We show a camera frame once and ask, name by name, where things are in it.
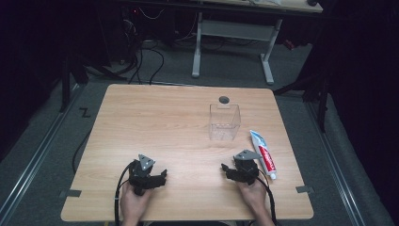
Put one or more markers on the small red object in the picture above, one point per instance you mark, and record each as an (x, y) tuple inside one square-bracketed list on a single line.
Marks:
[(289, 44)]

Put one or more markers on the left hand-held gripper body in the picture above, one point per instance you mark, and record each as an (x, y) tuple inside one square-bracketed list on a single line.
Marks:
[(141, 179)]

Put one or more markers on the toothpaste tube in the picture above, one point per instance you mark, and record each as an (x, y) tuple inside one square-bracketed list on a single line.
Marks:
[(263, 153)]

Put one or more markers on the white-framed wooden desk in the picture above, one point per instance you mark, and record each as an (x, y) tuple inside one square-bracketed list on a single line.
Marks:
[(235, 29)]

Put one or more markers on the person's left hand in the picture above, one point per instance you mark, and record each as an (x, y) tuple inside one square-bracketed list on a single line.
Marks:
[(133, 204)]

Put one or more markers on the person's right hand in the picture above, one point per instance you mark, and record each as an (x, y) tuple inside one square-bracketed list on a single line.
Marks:
[(252, 196)]

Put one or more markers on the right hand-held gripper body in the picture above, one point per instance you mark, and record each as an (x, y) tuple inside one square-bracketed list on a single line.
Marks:
[(246, 169)]

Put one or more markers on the grey round table grommet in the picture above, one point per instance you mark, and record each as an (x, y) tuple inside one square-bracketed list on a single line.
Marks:
[(224, 100)]

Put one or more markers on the metal floor rail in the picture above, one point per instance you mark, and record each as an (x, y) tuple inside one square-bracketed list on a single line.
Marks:
[(34, 160), (338, 169)]

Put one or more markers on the clear plastic box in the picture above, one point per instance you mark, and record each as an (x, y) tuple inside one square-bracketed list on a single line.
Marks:
[(224, 122)]

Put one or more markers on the black metal stand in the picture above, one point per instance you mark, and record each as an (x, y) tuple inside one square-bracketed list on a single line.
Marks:
[(323, 103), (65, 84)]

